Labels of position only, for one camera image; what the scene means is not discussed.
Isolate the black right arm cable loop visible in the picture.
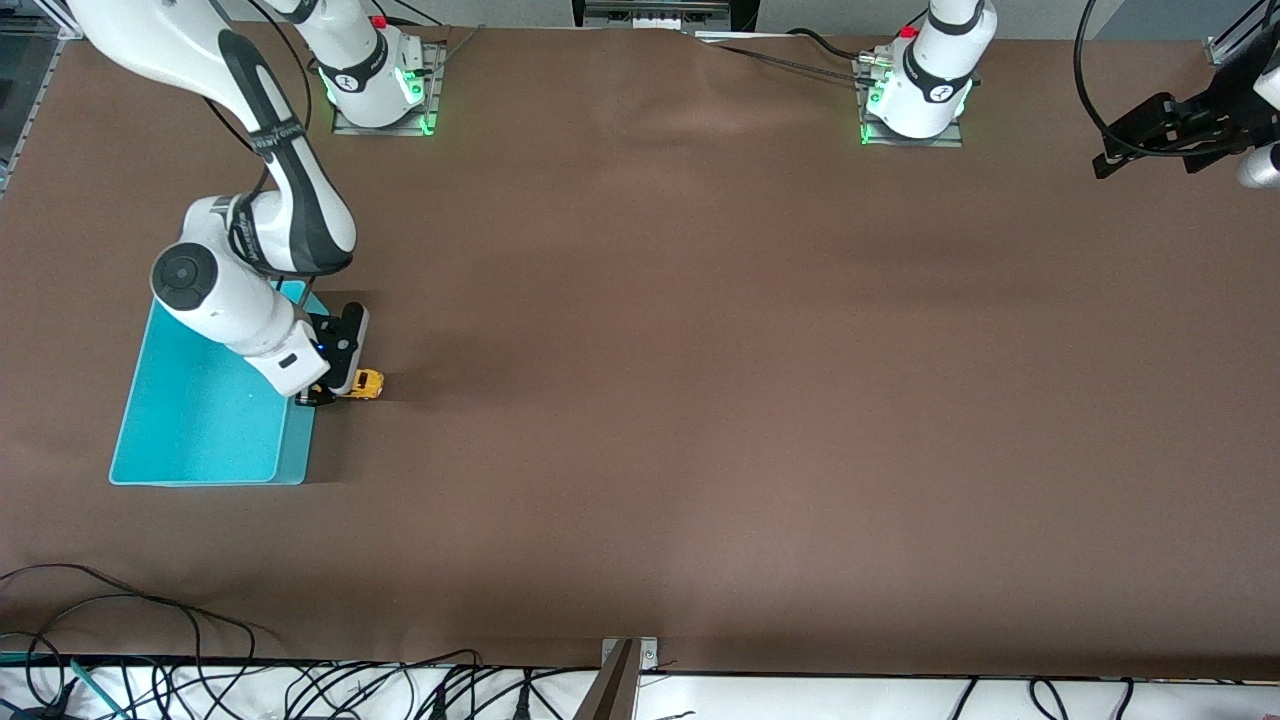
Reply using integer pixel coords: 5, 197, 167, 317
245, 0, 314, 136

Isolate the teal thin tool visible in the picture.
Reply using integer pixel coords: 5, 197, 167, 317
68, 658, 131, 720

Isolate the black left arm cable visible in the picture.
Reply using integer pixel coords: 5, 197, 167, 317
1073, 0, 1216, 159

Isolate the black cable on table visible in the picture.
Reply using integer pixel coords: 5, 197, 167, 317
25, 595, 206, 701
0, 563, 259, 641

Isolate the black cable bundle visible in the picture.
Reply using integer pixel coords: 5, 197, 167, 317
280, 648, 601, 720

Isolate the aluminium frame bracket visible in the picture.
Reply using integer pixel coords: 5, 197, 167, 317
1203, 0, 1280, 67

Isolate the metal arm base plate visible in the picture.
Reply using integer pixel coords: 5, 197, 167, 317
332, 40, 441, 137
860, 55, 966, 149

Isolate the grey metal bar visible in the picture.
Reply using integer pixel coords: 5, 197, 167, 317
573, 640, 641, 720

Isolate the brown table cover sheet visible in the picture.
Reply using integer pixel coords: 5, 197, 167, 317
0, 18, 1280, 681

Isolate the grey cable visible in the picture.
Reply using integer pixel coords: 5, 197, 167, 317
425, 22, 488, 76

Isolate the teal plastic bin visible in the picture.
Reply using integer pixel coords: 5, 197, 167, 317
108, 280, 333, 487

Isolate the small metal bracket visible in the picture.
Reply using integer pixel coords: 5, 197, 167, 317
600, 637, 661, 673

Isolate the black cable group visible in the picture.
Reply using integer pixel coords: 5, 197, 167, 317
945, 676, 1141, 720

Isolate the black power strip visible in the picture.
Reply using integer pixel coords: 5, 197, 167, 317
572, 0, 759, 31

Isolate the dark cable to arm base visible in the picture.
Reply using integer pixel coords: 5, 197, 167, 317
700, 38, 871, 86

